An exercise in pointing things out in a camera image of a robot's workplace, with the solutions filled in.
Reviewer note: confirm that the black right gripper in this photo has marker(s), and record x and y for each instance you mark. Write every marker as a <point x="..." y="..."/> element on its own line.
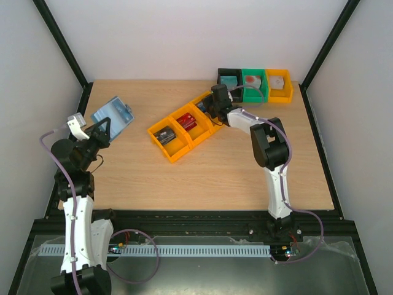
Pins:
<point x="207" y="102"/>

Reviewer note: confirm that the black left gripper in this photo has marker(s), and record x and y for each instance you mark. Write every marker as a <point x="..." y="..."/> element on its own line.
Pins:
<point x="102" y="138"/>

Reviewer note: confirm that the blue credit card stack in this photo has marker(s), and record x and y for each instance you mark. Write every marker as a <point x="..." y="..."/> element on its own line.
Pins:
<point x="201" y="108"/>

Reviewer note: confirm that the blue card holder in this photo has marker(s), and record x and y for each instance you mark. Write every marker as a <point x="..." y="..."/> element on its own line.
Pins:
<point x="119" y="113"/>

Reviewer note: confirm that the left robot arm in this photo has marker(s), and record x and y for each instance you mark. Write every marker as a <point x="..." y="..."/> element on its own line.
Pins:
<point x="86" y="240"/>

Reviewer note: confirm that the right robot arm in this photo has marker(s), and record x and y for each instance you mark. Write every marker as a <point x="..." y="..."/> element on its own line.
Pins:
<point x="271" y="151"/>

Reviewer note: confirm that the yellow bin with blue cards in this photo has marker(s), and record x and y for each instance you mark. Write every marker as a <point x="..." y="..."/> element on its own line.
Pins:
<point x="213" y="123"/>

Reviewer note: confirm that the teal card deck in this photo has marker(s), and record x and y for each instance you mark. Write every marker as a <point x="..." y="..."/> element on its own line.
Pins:
<point x="229" y="81"/>

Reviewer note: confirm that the yellow bin with red cards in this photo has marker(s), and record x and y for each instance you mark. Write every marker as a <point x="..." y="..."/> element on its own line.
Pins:
<point x="198" y="134"/>

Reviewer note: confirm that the red credit card stack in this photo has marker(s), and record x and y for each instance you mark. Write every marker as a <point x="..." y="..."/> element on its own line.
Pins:
<point x="187" y="121"/>

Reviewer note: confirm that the grey card deck in green bin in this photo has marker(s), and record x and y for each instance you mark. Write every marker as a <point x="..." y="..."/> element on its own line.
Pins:
<point x="254" y="81"/>

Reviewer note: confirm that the black credit card stack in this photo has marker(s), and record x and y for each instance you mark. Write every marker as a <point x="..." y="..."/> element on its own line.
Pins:
<point x="165" y="135"/>

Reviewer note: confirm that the black storage bin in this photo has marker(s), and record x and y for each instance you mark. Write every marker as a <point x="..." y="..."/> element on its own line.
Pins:
<point x="236" y="93"/>

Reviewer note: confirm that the green storage bin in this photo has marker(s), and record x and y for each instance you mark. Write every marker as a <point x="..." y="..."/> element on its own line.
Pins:
<point x="255" y="95"/>

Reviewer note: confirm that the orange storage bin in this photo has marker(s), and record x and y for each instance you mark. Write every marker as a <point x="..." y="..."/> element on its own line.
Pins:
<point x="280" y="96"/>

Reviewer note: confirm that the grey deck in orange bin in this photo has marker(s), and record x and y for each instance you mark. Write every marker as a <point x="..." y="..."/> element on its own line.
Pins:
<point x="276" y="82"/>

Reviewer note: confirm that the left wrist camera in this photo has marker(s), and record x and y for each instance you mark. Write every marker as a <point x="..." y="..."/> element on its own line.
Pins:
<point x="75" y="123"/>

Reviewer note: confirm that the black frame post left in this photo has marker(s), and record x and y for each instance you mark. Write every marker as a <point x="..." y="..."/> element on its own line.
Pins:
<point x="61" y="42"/>

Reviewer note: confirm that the black frame post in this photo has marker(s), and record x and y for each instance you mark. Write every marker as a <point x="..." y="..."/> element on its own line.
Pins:
<point x="328" y="44"/>
<point x="61" y="42"/>

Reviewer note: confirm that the light blue cable duct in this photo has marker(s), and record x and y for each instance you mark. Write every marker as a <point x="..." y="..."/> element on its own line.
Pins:
<point x="195" y="251"/>

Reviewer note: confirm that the black frame post right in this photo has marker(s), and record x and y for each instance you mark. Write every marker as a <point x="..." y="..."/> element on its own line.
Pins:
<point x="328" y="44"/>

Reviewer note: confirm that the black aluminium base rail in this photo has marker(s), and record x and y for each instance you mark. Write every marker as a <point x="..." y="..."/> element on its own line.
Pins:
<point x="254" y="225"/>

